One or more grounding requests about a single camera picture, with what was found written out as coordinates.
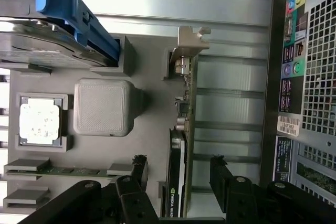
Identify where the green RAM stick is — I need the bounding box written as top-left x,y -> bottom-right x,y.
5,165 -> 118,178

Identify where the grey square printed block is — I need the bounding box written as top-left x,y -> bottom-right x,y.
72,77 -> 135,138

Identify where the grey open PC case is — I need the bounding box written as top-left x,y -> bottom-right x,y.
258,0 -> 336,208

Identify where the grey printed parts rack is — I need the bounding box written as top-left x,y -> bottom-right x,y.
0,0 -> 195,224

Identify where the hard disk in blue carrier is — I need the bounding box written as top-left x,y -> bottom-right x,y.
0,0 -> 121,69

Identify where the white barcode sticker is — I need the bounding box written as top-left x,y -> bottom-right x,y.
276,113 -> 301,137

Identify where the silver CPU chip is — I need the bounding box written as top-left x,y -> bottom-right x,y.
19,102 -> 61,145

